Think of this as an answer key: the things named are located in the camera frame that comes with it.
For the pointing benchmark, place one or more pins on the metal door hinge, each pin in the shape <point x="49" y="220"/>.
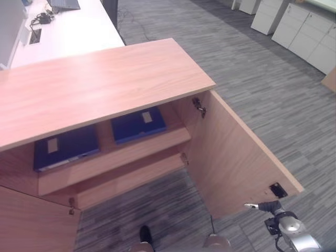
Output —
<point x="71" y="206"/>
<point x="200" y="107"/>
<point x="185" y="158"/>

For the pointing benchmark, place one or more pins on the wooden cabinet bottom panel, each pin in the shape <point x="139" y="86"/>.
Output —
<point x="131" y="181"/>

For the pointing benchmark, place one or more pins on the wooden office cabinet body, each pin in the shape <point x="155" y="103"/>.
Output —
<point x="105" y="86"/>

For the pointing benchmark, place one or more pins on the white office desk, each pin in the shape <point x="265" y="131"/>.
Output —
<point x="71" y="31"/>

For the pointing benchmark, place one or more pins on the light brown board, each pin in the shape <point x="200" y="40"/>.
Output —
<point x="330" y="80"/>

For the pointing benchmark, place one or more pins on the wooden cabinet door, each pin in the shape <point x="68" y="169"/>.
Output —
<point x="34" y="223"/>
<point x="223" y="157"/>

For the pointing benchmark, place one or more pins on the robot left leg and foot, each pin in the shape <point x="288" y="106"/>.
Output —
<point x="145" y="235"/>

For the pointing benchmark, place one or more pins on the blue folder with label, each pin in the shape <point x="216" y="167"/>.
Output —
<point x="131" y="127"/>
<point x="71" y="147"/>

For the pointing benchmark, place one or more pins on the robot right leg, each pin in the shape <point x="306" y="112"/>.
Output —
<point x="216" y="241"/>

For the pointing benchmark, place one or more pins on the black door lock plate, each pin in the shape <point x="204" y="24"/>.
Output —
<point x="278" y="190"/>

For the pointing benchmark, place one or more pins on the wooden cabinet right door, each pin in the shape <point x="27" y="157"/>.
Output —
<point x="223" y="157"/>

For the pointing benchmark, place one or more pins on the wooden cabinet left door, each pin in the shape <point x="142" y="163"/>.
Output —
<point x="34" y="223"/>

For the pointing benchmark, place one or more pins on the grey desk partition panel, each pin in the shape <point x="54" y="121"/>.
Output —
<point x="9" y="23"/>

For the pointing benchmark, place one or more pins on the white low double-door cabinet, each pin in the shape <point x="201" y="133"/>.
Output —
<point x="307" y="36"/>

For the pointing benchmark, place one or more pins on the white drawer pedestal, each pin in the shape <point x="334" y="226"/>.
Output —
<point x="266" y="17"/>

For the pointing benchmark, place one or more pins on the wooden cabinet shelf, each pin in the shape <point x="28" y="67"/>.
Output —
<point x="118" y="160"/>

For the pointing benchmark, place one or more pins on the white pedestal with desk leg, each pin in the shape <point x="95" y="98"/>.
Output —
<point x="245" y="5"/>

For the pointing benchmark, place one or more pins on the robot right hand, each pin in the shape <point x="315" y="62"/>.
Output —
<point x="269" y="207"/>

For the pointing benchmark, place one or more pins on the dark laptop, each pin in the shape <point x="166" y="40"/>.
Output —
<point x="65" y="4"/>

